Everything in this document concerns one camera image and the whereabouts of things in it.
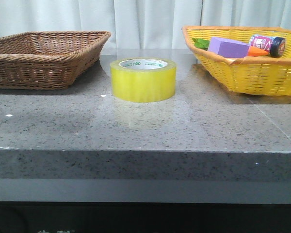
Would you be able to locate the brown wicker basket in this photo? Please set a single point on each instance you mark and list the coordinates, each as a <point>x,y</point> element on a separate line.
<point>48,60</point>

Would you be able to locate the yellow clear tape roll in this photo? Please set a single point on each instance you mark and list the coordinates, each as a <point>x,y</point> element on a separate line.
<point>143,79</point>

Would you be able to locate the orange carrot toy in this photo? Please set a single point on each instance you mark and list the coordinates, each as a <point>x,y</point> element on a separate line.
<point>254,51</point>

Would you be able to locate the purple labelled black-capped bottle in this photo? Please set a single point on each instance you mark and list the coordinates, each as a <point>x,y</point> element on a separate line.
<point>274,45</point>

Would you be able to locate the purple foam block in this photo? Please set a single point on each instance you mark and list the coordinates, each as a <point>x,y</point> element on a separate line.
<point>228,48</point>

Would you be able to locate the yellow woven basket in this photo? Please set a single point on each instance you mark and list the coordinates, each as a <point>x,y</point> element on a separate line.
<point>251,75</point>

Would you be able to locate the white curtain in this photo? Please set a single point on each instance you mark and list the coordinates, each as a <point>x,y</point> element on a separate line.
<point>140,24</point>

